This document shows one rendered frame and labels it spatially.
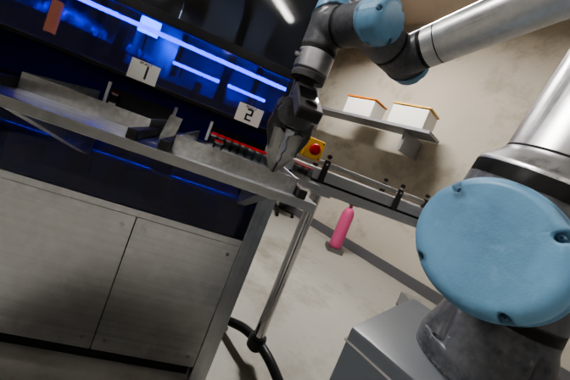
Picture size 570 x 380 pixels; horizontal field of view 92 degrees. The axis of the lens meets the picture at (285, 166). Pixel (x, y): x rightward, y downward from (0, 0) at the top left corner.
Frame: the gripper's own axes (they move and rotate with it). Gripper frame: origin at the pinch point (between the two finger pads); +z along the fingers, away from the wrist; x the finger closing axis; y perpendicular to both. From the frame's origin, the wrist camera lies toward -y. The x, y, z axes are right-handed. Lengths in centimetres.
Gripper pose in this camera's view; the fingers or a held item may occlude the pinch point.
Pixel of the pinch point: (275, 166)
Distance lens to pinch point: 56.5
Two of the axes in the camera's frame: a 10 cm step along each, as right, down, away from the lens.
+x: -9.1, -3.4, -2.2
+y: -1.8, -1.5, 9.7
